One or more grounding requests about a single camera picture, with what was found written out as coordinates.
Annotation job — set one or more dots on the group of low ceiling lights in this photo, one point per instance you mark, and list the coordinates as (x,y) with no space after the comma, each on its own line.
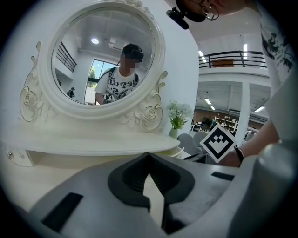
(207,101)

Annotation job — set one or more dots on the person's glasses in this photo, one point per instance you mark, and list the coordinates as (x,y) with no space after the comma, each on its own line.
(210,12)

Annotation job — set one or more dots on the white storage shelf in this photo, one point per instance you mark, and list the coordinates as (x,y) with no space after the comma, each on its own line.
(229,125)

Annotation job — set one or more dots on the black wristband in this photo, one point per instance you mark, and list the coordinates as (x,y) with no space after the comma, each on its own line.
(239,155)

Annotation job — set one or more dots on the grey shell chair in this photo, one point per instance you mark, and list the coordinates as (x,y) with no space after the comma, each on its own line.
(187,141)
(200,136)

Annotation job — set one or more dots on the person's right forearm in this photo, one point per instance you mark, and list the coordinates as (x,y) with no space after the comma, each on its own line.
(258,139)

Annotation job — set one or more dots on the black head camera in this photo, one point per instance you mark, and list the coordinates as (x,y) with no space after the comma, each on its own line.
(179,19)

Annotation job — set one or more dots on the black head mount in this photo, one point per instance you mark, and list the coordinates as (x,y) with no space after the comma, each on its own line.
(193,16)

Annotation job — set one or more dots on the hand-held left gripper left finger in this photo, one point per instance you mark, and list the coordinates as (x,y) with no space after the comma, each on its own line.
(93,197)

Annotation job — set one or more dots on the white vanity table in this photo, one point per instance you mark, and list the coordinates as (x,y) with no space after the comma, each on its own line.
(93,141)

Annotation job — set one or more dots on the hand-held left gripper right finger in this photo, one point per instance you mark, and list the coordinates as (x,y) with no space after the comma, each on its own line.
(200,186)

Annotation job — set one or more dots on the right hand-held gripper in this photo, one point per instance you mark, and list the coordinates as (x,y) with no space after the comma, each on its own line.
(217,144)

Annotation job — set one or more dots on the oval white framed mirror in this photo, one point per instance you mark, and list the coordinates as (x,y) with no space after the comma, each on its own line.
(104,58)

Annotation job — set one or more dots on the white pillar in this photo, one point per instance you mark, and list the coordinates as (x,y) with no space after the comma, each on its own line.
(245,111)

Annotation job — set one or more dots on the person's white printed shirt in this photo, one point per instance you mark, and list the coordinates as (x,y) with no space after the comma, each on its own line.
(274,30)

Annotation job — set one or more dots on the ceiling tube light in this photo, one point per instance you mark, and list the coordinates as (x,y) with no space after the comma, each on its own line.
(201,54)
(245,51)

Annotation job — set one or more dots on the black balcony railing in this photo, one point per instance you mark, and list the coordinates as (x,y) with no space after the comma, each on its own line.
(232,53)

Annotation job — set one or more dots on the pale green vase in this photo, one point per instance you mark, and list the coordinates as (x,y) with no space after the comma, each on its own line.
(173,133)

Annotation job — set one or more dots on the brown board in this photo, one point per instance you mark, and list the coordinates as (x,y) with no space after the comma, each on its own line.
(223,63)

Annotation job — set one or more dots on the person's head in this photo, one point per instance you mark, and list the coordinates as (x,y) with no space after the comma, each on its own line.
(230,5)

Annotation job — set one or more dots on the white flower bouquet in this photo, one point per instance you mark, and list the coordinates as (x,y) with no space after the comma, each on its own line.
(179,111)

